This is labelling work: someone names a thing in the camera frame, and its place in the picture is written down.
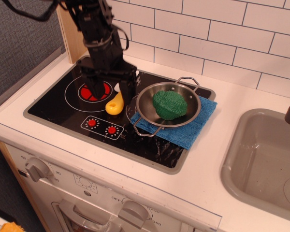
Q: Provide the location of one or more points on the black toy stove top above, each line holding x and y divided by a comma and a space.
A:
68, 105

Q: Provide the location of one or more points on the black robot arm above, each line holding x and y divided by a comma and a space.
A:
93, 18

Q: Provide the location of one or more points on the red stove knob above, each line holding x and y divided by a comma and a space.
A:
92, 123
112, 130

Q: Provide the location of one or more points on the right red stove knob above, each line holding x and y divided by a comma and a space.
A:
112, 130

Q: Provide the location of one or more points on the green toy vegetable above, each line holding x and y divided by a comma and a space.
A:
169, 105

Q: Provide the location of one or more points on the grey timer dial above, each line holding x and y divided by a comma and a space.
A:
37, 169

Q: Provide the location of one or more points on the grey oven door handle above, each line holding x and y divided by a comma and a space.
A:
80, 216

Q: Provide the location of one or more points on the grey toy sink basin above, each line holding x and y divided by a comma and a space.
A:
256, 169

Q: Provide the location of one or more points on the blue folded cloth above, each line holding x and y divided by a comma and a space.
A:
186, 135

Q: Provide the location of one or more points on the steel two-handled pan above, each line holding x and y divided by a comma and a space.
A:
147, 111

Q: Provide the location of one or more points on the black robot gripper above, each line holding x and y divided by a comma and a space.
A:
106, 60

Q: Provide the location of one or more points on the orange toy at corner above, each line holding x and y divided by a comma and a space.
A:
11, 227

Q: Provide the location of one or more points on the grey oven temperature dial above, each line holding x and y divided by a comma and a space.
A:
133, 213

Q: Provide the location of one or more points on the left red stove knob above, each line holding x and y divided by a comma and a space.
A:
92, 123

